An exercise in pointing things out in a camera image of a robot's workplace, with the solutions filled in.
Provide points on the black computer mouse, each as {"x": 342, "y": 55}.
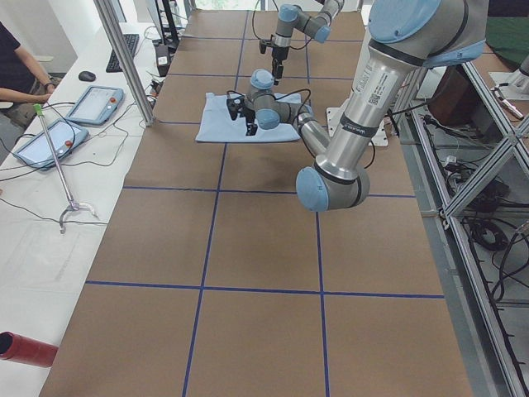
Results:
{"x": 86, "y": 76}

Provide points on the aluminium frame rack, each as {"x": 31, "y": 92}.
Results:
{"x": 469, "y": 161}

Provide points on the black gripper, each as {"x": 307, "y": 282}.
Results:
{"x": 279, "y": 54}
{"x": 248, "y": 114}

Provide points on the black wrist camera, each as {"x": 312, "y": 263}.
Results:
{"x": 265, "y": 44}
{"x": 235, "y": 103}

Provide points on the reacher grabber tool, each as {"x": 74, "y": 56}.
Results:
{"x": 74, "y": 206}

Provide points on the upper teach pendant tablet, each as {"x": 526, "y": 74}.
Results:
{"x": 96, "y": 105}

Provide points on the person in black shirt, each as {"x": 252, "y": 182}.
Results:
{"x": 24, "y": 82}

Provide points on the light blue t-shirt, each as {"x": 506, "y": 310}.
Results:
{"x": 217, "y": 126}

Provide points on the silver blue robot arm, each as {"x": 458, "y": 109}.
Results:
{"x": 293, "y": 17}
{"x": 401, "y": 37}

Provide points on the aluminium frame post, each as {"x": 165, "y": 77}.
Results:
{"x": 113, "y": 30}

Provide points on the red bottle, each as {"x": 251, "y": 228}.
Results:
{"x": 25, "y": 350}

